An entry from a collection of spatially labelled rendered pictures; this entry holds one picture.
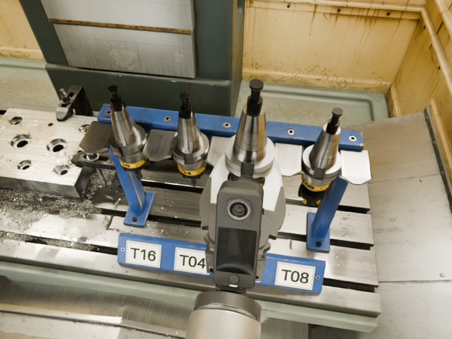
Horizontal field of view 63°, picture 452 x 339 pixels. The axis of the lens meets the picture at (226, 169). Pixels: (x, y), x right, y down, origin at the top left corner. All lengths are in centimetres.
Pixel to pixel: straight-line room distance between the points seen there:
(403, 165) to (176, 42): 80
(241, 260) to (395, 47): 141
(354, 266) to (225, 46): 77
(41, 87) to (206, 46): 96
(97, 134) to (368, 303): 64
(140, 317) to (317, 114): 111
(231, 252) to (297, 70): 139
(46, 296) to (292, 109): 118
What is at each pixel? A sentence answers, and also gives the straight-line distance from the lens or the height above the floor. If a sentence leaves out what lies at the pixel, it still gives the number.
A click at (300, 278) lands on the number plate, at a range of 82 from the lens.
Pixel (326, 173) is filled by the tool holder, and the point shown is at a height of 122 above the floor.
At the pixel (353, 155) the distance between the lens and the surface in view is 65.
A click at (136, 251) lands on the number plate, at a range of 84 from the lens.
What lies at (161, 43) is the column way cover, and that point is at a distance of 125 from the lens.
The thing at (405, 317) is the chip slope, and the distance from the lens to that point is 102.
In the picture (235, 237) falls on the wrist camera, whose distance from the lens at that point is 37.
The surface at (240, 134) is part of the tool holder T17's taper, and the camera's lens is 43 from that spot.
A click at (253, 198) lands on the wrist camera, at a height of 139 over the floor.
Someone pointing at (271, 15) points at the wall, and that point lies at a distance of 158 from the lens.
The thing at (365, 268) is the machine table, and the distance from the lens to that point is 90.
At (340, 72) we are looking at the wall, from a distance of 173.
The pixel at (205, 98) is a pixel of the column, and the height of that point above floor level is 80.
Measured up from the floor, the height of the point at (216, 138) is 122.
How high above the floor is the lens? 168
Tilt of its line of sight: 51 degrees down
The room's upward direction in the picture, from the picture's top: straight up
